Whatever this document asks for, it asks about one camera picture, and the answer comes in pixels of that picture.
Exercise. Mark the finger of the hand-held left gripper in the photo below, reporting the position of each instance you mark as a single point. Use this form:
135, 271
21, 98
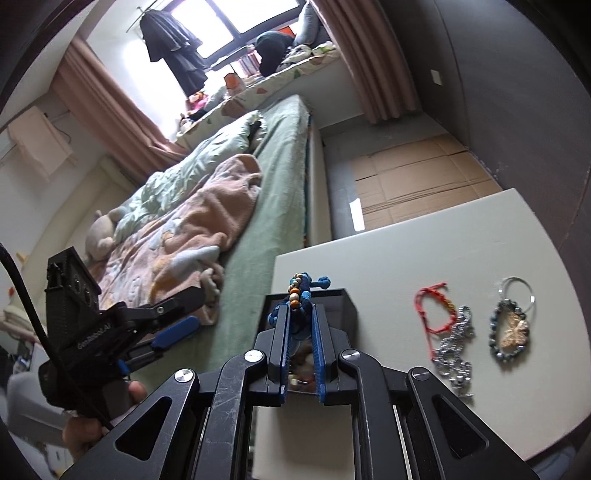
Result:
171, 304
178, 332

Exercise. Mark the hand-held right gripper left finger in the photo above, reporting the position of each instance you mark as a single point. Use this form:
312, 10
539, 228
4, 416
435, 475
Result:
282, 337

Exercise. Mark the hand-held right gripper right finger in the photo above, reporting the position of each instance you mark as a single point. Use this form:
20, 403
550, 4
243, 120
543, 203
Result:
319, 346

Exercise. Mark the black jewelry box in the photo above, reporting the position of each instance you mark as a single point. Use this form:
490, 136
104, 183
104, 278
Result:
339, 314

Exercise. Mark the person's left hand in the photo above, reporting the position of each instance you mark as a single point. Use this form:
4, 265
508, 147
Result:
85, 436

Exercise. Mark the beige plush toy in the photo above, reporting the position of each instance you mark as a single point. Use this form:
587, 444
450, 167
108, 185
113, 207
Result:
99, 235

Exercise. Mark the pink fleece blanket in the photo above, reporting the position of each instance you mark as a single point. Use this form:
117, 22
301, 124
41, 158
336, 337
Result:
207, 207

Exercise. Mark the pale green printed quilt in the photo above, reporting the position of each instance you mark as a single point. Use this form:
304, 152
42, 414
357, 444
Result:
194, 161

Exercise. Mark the bed with green sheet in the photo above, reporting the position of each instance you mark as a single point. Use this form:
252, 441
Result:
277, 184

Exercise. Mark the thin silver hoop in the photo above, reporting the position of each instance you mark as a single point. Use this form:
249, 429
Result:
503, 289

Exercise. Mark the flattened cardboard sheet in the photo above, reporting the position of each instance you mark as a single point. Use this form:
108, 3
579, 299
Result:
415, 175

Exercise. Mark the small stuffed toys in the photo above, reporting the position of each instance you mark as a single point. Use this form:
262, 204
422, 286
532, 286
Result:
198, 102

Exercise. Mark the pink curtain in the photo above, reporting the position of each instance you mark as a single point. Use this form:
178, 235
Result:
364, 60
106, 106

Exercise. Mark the orange and white paper bag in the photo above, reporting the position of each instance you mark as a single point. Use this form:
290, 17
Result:
233, 81

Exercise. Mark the printed window seat mat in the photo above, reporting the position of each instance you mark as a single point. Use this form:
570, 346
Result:
263, 87

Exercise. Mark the row of books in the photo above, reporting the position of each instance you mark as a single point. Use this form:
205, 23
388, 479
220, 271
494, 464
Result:
249, 62

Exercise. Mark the hanging dark clothes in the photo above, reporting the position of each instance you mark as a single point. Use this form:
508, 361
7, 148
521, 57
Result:
173, 41

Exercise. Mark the dark green bag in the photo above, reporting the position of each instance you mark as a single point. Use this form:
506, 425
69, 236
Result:
272, 50

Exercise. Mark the window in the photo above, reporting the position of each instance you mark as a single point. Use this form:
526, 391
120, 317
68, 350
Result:
240, 18

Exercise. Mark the grey pillow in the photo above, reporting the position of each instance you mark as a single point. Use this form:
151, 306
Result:
307, 23

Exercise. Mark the beige covered wall unit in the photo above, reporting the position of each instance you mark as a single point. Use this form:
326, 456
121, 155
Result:
39, 138

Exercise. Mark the white wall socket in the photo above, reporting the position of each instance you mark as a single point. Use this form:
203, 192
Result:
436, 76

